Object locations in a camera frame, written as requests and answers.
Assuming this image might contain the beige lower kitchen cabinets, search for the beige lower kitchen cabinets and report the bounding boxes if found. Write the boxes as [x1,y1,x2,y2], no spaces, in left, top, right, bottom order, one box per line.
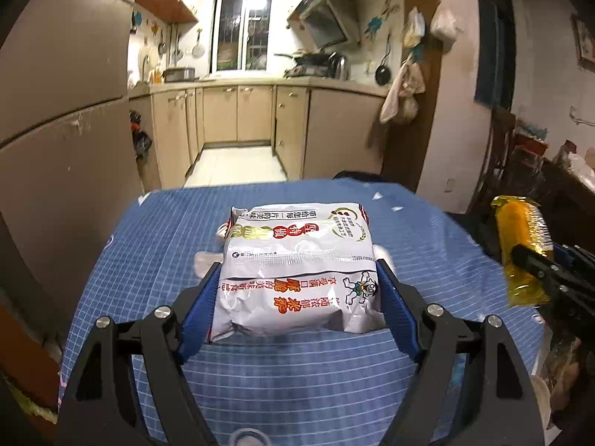
[128,79,389,191]

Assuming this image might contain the dark blue window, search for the dark blue window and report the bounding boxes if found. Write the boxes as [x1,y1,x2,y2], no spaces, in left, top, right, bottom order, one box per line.
[474,0,517,112]

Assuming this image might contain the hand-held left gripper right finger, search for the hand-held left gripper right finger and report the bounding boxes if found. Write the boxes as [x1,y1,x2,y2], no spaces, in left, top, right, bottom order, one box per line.
[376,260,546,446]

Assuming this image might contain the white hanging plastic bag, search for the white hanging plastic bag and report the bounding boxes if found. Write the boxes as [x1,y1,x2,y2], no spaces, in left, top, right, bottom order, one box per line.
[430,4,463,40]

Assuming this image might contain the yellowish hanging plastic bag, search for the yellowish hanging plastic bag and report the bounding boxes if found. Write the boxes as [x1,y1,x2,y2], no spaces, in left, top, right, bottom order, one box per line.
[402,7,426,49]

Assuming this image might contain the metal kettle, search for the metal kettle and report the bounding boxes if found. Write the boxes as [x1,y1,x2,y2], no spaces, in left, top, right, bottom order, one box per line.
[328,53,349,80]

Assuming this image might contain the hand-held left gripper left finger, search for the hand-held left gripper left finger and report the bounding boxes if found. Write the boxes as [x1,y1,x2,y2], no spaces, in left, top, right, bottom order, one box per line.
[56,262,224,446]

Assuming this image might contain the metal range hood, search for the metal range hood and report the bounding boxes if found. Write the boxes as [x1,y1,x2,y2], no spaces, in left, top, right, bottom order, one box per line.
[288,0,361,49]

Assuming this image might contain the blue grid table mat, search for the blue grid table mat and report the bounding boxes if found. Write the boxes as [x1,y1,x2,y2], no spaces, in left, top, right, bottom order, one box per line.
[58,181,547,446]

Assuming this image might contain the yellow snack packet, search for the yellow snack packet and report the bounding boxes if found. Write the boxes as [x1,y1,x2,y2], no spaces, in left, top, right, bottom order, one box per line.
[491,196,555,307]

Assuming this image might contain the kitchen window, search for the kitchen window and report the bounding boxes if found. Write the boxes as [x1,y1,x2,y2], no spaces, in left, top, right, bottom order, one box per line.
[211,0,275,75]

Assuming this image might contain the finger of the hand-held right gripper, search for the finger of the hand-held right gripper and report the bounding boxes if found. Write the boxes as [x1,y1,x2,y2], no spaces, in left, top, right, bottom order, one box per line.
[510,245,564,291]
[553,244,595,270]

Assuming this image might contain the black hanging frying pan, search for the black hanging frying pan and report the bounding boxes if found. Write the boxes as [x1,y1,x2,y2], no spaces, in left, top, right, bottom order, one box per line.
[374,32,392,87]

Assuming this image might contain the cluttered dark side table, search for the cluttered dark side table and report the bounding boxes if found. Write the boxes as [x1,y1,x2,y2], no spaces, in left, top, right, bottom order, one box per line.
[511,121,595,242]

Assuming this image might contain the white snack packet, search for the white snack packet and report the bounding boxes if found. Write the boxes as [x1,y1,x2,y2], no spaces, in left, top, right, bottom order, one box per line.
[207,202,384,342]

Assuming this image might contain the dark wooden chair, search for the dark wooden chair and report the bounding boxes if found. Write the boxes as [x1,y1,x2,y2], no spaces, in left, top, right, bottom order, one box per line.
[467,107,517,214]

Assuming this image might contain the black hanging bag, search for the black hanging bag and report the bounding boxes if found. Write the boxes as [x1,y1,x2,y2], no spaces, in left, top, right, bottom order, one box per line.
[129,110,153,161]

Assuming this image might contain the framed wall picture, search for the framed wall picture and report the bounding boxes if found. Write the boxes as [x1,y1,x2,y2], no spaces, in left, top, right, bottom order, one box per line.
[571,14,595,61]

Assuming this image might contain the beige refrigerator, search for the beige refrigerator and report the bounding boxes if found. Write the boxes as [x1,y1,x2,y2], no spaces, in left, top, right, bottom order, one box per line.
[0,0,150,340]

